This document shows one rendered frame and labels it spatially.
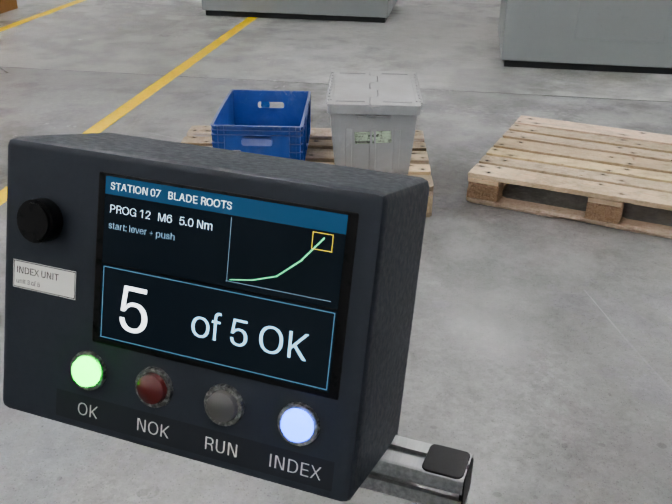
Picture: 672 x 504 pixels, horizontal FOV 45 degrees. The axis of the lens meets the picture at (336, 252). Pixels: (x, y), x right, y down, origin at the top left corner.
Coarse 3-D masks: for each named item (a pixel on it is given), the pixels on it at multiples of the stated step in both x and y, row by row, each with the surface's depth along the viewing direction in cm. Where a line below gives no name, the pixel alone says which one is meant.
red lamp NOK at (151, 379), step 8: (144, 368) 52; (152, 368) 51; (160, 368) 51; (144, 376) 51; (152, 376) 51; (160, 376) 51; (168, 376) 51; (136, 384) 52; (144, 384) 51; (152, 384) 51; (160, 384) 51; (168, 384) 51; (136, 392) 52; (144, 392) 51; (152, 392) 51; (160, 392) 51; (168, 392) 51; (144, 400) 51; (152, 400) 51; (160, 400) 51; (168, 400) 51
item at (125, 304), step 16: (112, 272) 51; (128, 272) 51; (144, 272) 51; (112, 288) 52; (128, 288) 51; (144, 288) 51; (160, 288) 50; (112, 304) 52; (128, 304) 51; (144, 304) 51; (160, 304) 51; (112, 320) 52; (128, 320) 52; (144, 320) 51; (160, 320) 51; (112, 336) 52; (128, 336) 52; (144, 336) 51; (160, 336) 51; (160, 352) 51
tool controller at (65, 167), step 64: (64, 192) 52; (128, 192) 50; (192, 192) 48; (256, 192) 47; (320, 192) 46; (384, 192) 46; (64, 256) 53; (128, 256) 51; (192, 256) 49; (256, 256) 48; (320, 256) 46; (384, 256) 46; (64, 320) 53; (192, 320) 50; (256, 320) 48; (320, 320) 47; (384, 320) 49; (64, 384) 54; (128, 384) 53; (192, 384) 51; (256, 384) 49; (320, 384) 48; (384, 384) 52; (192, 448) 52; (256, 448) 50; (320, 448) 48; (384, 448) 55
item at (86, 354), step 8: (80, 352) 53; (88, 352) 53; (72, 360) 53; (80, 360) 53; (88, 360) 53; (96, 360) 53; (72, 368) 53; (80, 368) 53; (88, 368) 52; (96, 368) 53; (104, 368) 53; (72, 376) 54; (80, 376) 53; (88, 376) 52; (96, 376) 53; (104, 376) 53; (80, 384) 53; (88, 384) 53; (96, 384) 53
